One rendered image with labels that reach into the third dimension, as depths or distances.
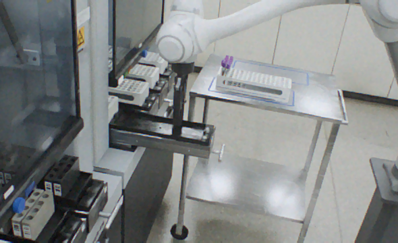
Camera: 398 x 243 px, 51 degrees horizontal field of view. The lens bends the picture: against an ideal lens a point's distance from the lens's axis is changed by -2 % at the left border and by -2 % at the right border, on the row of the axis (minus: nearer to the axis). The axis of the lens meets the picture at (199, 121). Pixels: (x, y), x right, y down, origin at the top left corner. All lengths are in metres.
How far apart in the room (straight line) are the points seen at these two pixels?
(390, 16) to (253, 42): 2.69
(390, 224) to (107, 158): 1.02
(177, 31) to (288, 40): 2.62
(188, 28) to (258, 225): 1.42
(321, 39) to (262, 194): 1.93
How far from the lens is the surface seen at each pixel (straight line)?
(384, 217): 1.68
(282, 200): 2.08
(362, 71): 3.85
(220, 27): 1.16
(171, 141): 1.41
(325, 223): 2.48
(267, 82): 1.74
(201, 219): 2.31
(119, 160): 1.42
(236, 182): 2.13
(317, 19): 3.66
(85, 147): 1.26
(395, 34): 1.14
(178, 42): 1.12
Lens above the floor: 1.57
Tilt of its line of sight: 30 degrees down
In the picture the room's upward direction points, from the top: 7 degrees clockwise
